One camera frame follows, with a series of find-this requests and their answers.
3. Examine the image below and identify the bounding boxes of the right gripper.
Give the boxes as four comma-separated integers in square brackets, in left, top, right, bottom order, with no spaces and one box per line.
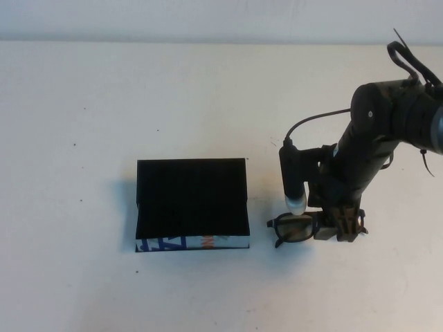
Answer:
[309,176,365,243]

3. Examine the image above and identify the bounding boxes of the black framed glasses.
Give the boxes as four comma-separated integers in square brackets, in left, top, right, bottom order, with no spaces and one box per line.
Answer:
[265,207,368,249]

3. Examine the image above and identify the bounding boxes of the black glasses case printed sides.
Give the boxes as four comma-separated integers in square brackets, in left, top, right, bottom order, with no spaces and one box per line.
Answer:
[134,158,251,253]

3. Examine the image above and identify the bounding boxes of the black zip tie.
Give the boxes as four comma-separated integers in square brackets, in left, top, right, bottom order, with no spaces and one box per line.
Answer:
[392,28,418,56]
[419,147,435,178]

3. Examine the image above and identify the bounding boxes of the right camera mount bracket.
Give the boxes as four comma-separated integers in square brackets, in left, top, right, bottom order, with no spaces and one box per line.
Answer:
[304,145,335,187]

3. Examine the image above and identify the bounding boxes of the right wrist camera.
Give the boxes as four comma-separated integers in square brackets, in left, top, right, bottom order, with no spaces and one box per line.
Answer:
[279,140,307,216]

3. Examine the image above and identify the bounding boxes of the thin black cable loop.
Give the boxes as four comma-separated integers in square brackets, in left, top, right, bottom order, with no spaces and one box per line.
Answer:
[379,151,395,171]

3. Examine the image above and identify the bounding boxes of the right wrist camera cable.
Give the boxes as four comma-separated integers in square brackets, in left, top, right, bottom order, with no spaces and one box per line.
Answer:
[284,107,353,143]

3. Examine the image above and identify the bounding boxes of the thick black cable loop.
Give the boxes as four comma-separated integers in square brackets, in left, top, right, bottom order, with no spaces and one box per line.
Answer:
[386,40,443,87]

